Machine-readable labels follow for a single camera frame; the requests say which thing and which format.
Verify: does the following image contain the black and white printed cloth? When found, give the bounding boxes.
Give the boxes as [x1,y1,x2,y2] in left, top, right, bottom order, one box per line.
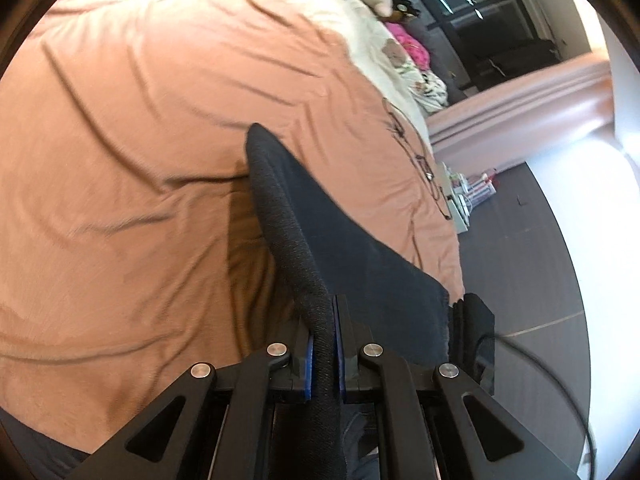
[407,72,448,111]

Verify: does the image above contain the orange blanket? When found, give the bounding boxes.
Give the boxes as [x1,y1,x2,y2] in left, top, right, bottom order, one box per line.
[0,0,466,466]

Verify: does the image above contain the red and white rack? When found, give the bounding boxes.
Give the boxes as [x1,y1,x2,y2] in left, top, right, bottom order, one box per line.
[465,170,498,206]

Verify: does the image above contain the white nightstand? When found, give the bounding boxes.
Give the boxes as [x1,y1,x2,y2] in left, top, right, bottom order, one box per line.
[440,162,473,233]

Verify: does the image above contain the dark denim jeans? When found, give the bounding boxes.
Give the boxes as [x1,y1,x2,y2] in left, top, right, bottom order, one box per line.
[244,122,451,480]

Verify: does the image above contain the pink curtain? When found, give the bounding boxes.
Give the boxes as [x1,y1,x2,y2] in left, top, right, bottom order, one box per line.
[427,52,613,163]

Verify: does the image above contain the thick black cable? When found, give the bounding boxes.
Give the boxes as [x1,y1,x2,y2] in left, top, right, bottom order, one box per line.
[492,335,598,480]

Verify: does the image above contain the black plush toy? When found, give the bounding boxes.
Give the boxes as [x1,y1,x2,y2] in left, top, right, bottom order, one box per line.
[385,0,421,23]

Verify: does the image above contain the thin black cable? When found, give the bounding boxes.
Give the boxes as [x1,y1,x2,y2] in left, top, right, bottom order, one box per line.
[381,97,453,221]

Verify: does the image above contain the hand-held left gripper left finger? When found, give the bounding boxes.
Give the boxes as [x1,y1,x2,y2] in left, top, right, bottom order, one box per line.
[65,317,316,480]

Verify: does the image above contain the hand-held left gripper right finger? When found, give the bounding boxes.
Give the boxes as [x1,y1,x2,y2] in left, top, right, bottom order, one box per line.
[332,294,581,480]

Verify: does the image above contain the cream bear print quilt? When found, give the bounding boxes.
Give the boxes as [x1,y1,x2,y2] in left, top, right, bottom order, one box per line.
[300,0,433,141]

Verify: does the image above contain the pink cloth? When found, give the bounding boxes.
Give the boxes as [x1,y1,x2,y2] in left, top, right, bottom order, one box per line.
[390,22,431,68]

